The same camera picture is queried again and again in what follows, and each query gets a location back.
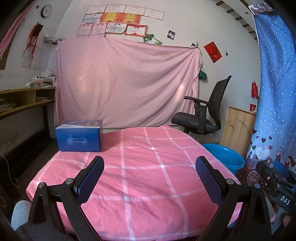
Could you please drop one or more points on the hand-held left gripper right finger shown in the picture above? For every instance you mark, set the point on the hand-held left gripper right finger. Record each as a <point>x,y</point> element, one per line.
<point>208,180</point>

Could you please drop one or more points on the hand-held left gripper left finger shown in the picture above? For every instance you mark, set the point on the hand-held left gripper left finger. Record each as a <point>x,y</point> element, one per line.
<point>91,179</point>

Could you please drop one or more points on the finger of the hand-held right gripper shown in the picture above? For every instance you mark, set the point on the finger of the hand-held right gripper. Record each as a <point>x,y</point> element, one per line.
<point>263,169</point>
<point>281,168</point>

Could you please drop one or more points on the blue cardboard box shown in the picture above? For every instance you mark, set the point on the blue cardboard box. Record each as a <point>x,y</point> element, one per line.
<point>78,139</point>

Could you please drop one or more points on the person's right hand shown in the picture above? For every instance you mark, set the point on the person's right hand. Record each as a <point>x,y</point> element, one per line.
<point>277,217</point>

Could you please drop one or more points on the blue plastic basin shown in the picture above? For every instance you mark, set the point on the blue plastic basin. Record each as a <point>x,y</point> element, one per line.
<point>226,160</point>

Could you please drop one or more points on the light wooden cabinet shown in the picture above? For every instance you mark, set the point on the light wooden cabinet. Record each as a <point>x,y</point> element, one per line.
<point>238,129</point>

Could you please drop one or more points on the pink checked tablecloth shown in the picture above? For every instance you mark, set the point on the pink checked tablecloth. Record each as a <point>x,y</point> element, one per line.
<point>143,185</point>

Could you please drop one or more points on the black office chair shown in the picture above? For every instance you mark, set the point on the black office chair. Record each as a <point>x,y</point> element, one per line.
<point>194,121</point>

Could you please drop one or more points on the small red box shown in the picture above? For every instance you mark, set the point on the small red box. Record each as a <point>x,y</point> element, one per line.
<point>253,107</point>

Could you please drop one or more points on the person's left leg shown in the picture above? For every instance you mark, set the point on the person's left leg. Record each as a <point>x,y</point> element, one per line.
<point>20,213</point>

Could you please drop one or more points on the red hanging ornament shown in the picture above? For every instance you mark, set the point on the red hanging ornament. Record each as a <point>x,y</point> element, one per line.
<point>254,89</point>

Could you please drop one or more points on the blue dotted printed curtain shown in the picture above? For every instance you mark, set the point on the blue dotted printed curtain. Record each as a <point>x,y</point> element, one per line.
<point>275,81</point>

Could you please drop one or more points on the pink hanging bed sheet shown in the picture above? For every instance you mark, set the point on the pink hanging bed sheet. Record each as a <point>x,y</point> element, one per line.
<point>127,81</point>

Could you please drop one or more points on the green hanging pouch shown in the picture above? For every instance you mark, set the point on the green hanging pouch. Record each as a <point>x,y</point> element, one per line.
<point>203,74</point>

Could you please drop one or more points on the wooden shelf desk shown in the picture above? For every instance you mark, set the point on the wooden shelf desk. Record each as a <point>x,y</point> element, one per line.
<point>25,95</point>

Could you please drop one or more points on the stack of books and papers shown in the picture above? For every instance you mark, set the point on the stack of books and papers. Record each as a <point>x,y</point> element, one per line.
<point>42,81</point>

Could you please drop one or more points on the green landscape photo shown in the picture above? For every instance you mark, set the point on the green landscape photo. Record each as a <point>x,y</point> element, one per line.
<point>157,42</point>
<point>148,38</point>

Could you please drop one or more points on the small portrait photo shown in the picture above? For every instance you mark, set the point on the small portrait photo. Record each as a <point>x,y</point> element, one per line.
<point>171,34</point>

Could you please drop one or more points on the pink curtain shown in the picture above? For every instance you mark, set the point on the pink curtain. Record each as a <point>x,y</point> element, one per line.
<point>11,34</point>

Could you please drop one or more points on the red paper wall decoration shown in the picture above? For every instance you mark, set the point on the red paper wall decoration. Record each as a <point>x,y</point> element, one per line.
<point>212,52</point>

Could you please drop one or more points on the paper wall calendar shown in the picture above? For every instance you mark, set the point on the paper wall calendar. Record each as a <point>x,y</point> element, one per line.
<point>32,60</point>

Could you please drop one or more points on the red knot wall ornament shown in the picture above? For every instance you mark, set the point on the red knot wall ornament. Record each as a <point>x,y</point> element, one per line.
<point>34,34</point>

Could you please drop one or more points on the group of wall certificates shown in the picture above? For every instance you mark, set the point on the group of wall certificates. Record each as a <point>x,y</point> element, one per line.
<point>120,19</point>

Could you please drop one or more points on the round wall clock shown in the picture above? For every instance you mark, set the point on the round wall clock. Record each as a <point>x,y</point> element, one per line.
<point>46,11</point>

